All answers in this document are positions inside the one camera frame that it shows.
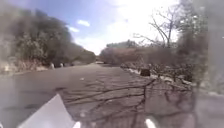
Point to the dark box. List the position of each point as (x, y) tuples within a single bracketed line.
[(145, 72)]

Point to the grey asphalt road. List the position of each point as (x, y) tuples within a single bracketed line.
[(96, 83)]

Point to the row of trees and bushes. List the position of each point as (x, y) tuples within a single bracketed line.
[(43, 40), (160, 55)]

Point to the small white marker post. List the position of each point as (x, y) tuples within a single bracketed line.
[(51, 65), (61, 65)]

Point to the dry dirt verge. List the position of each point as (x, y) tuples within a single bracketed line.
[(173, 78), (20, 68)]

